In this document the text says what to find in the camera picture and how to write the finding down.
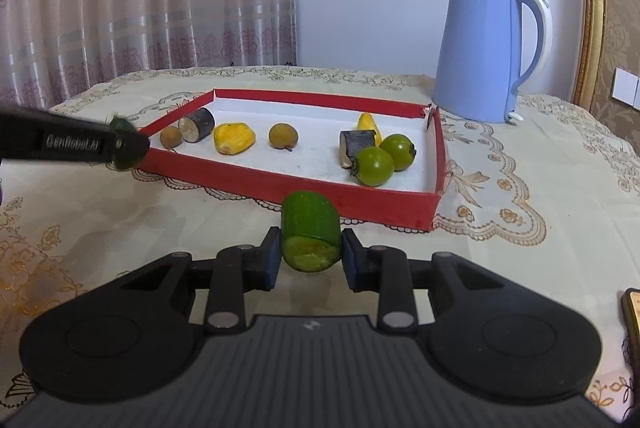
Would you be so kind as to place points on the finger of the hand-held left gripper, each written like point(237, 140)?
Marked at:
point(131, 148)

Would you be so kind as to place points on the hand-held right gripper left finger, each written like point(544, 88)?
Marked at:
point(272, 258)

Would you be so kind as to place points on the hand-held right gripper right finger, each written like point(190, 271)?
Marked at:
point(350, 260)

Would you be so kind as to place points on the green cucumber piece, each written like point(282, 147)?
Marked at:
point(310, 228)
point(122, 124)

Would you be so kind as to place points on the brown longan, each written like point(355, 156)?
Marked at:
point(171, 137)
point(281, 135)

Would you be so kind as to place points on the purple sugarcane piece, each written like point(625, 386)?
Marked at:
point(357, 142)
point(200, 123)

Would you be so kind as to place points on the red shallow tray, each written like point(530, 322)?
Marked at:
point(310, 155)

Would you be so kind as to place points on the pink patterned curtain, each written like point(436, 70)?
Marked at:
point(150, 8)

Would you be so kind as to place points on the blue electric kettle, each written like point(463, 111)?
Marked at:
point(475, 53)

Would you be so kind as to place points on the black phone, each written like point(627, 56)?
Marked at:
point(632, 315)

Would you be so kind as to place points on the white light switch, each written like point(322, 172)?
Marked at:
point(626, 87)

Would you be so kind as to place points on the gold framed wall panel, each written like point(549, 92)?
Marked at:
point(597, 8)

